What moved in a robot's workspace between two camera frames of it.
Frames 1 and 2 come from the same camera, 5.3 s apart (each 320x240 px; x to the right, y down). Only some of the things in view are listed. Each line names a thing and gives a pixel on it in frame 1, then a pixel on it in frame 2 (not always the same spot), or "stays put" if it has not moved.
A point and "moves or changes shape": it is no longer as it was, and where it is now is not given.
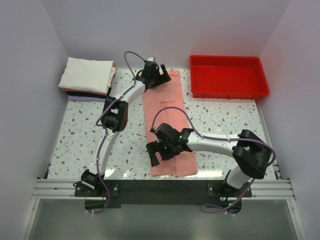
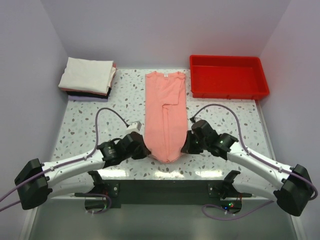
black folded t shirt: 74,93 stays put
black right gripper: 155,146 to 187,148
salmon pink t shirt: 165,105 moves or changes shape
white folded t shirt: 88,75 stays put
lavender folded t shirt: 86,98 stays put
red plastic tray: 237,77 stays put
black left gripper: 163,78 to 144,152
